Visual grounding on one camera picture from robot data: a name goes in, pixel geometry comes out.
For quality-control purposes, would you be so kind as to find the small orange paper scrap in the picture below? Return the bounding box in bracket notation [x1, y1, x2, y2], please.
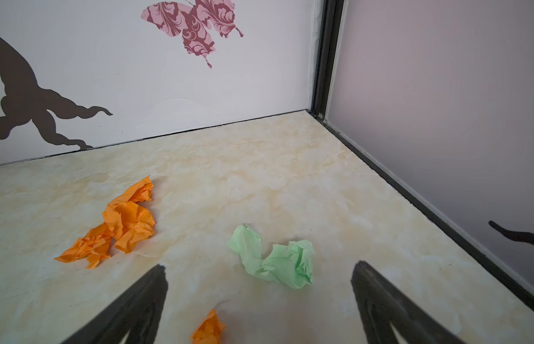
[190, 309, 226, 344]

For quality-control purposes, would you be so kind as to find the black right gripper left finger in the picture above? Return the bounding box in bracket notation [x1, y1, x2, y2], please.
[63, 265, 168, 343]

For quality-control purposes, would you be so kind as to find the large orange crumpled paper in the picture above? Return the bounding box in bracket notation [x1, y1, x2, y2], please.
[55, 176, 156, 269]

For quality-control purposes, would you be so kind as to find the green crumpled paper far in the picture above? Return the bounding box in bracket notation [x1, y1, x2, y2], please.
[227, 224, 315, 290]

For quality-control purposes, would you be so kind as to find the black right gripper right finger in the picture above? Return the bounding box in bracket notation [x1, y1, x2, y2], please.
[351, 261, 463, 343]

